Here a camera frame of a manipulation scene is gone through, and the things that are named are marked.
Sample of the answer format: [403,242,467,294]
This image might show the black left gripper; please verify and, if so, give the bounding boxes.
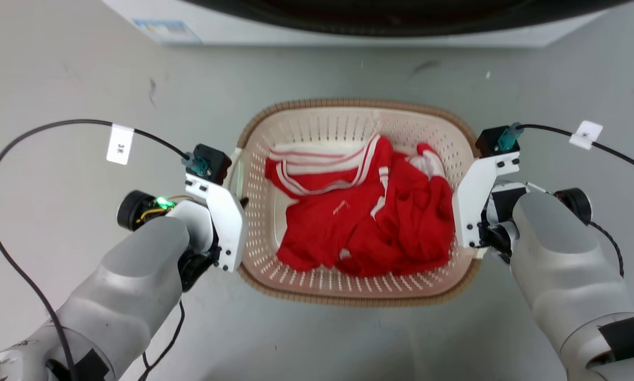
[178,197,250,293]

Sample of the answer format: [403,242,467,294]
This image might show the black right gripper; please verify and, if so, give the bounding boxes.
[477,221,514,265]

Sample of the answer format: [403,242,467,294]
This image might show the beige plastic laundry basket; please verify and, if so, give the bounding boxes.
[235,97,484,308]

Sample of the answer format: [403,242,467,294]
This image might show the red white striped jersey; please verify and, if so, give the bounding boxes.
[264,133,455,279]

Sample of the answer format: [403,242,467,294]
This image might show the blue white appliance sticker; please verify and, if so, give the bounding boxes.
[133,19,202,44]

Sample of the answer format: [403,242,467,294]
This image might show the white washing machine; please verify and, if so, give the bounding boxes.
[102,0,613,49]

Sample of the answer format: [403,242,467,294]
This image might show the dark washing machine door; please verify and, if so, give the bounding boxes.
[183,0,634,37]

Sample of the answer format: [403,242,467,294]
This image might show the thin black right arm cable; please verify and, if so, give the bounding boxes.
[586,219,626,279]

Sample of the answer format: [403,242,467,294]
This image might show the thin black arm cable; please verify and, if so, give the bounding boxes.
[136,298,186,381]
[586,219,626,279]

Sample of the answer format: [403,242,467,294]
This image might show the white paper cable tag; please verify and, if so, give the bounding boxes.
[106,124,135,166]
[569,120,604,151]

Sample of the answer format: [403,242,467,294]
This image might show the black right camera cable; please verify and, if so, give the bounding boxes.
[519,124,634,179]

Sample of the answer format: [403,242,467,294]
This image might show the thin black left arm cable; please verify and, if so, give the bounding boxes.
[136,298,186,381]

